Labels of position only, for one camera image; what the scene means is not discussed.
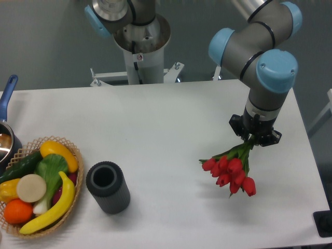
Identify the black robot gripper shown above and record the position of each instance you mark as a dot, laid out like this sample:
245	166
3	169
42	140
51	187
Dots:
256	125

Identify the red tulip bouquet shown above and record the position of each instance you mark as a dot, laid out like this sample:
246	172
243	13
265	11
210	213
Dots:
232	167

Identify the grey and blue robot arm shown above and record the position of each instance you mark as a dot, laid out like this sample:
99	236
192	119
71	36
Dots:
251	54

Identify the dark grey ribbed vase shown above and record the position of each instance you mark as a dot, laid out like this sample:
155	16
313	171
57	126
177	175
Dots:
107	184

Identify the black device at table edge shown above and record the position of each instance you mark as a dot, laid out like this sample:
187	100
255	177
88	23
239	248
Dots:
323	223

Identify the dark red vegetable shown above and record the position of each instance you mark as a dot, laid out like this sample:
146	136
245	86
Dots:
58	193

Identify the yellow banana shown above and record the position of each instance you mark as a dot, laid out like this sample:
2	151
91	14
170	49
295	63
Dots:
54	213

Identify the yellow squash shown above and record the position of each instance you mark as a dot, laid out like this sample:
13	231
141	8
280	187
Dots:
53	147

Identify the green bok choy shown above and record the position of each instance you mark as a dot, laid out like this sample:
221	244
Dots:
49	169

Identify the woven wicker basket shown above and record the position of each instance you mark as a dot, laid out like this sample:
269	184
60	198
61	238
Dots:
27	149

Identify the green cucumber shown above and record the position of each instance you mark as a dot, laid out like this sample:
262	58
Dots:
23	167

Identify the beige round disc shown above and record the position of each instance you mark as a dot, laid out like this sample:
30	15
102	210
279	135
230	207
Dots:
31	188

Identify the orange fruit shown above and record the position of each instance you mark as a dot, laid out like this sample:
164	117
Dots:
18	212

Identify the yellow bell pepper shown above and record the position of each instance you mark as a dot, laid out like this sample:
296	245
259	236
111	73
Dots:
9	190

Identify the white frame at right edge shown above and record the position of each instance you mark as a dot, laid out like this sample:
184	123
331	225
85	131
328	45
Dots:
323	116

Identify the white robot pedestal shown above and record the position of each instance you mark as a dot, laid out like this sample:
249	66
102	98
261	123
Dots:
143	52

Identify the blue handled saucepan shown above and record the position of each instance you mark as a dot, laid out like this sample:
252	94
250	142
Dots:
10	144

